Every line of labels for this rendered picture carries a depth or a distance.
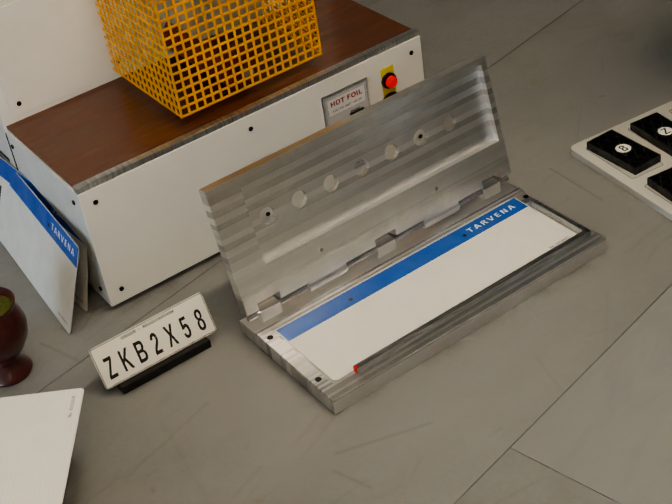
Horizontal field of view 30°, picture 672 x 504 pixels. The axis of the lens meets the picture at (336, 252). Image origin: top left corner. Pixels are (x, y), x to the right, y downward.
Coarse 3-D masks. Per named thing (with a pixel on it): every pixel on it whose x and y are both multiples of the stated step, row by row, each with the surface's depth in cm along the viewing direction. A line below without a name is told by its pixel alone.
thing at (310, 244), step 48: (432, 96) 165; (480, 96) 169; (336, 144) 159; (384, 144) 163; (432, 144) 167; (480, 144) 171; (240, 192) 152; (288, 192) 157; (336, 192) 160; (384, 192) 165; (432, 192) 167; (240, 240) 153; (288, 240) 158; (336, 240) 161; (240, 288) 155; (288, 288) 159
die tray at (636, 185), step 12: (660, 108) 188; (636, 120) 186; (624, 132) 184; (576, 144) 183; (648, 144) 181; (576, 156) 182; (588, 156) 180; (600, 156) 180; (600, 168) 178; (612, 168) 177; (648, 168) 176; (660, 168) 176; (612, 180) 176; (624, 180) 174; (636, 180) 174; (636, 192) 172; (648, 192) 171; (648, 204) 171; (660, 204) 169
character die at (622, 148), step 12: (612, 132) 183; (588, 144) 181; (600, 144) 180; (612, 144) 181; (624, 144) 180; (636, 144) 179; (612, 156) 178; (624, 156) 177; (636, 156) 177; (648, 156) 176; (660, 156) 176; (624, 168) 176; (636, 168) 174
